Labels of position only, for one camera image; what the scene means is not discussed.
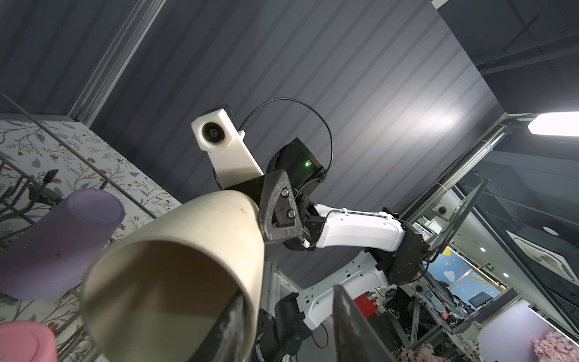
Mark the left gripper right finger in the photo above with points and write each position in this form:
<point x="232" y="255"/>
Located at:
<point x="355" y="339"/>

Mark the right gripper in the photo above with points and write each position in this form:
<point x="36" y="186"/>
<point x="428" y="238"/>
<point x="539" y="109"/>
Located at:
<point x="285" y="213"/>

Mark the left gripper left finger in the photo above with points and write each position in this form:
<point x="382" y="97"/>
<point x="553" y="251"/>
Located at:
<point x="225" y="340"/>

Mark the beige plastic cup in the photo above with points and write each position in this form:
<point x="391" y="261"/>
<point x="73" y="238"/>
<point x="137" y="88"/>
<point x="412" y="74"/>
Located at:
<point x="156" y="294"/>

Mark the purple plastic cup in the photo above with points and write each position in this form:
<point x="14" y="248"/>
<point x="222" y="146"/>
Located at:
<point x="53" y="255"/>

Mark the pink plastic cup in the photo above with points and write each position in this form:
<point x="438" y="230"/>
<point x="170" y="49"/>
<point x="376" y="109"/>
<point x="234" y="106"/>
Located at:
<point x="27" y="341"/>

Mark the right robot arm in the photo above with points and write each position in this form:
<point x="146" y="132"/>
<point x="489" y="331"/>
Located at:
<point x="390" y="251"/>

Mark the floral table mat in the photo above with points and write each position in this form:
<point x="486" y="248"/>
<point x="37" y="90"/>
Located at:
<point x="68" y="158"/>

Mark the ceiling light panel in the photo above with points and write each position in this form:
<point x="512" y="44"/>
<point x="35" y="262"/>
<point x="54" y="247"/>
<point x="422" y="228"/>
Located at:
<point x="565" y="124"/>

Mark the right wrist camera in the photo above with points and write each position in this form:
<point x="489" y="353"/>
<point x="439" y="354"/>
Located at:
<point x="217" y="135"/>

